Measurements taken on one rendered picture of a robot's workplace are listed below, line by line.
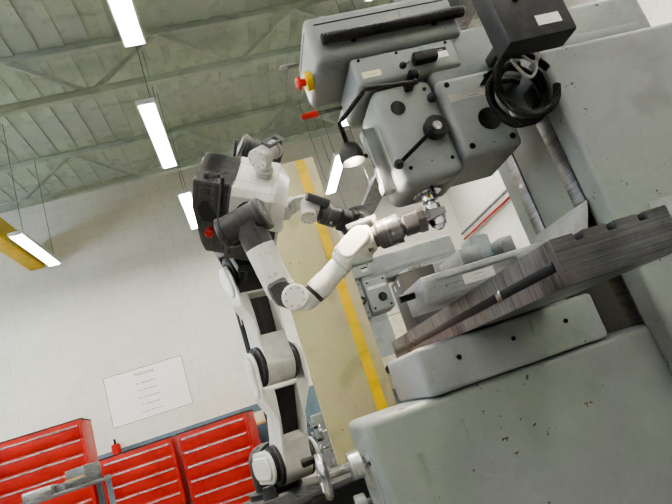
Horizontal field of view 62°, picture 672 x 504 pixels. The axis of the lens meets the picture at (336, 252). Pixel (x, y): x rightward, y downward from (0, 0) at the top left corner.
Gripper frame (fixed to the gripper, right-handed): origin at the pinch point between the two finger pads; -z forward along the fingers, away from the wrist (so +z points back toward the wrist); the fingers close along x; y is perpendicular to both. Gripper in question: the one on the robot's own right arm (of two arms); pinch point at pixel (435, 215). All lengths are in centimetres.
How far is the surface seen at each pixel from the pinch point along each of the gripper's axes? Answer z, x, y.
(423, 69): -11.2, -8.6, -40.8
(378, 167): 11.0, -5.8, -18.1
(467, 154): -13.9, -7.3, -11.7
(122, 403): 572, 755, -63
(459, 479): 18, -23, 67
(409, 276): 13.6, 22.2, 11.1
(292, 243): 75, 156, -53
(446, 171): -6.7, -7.9, -8.9
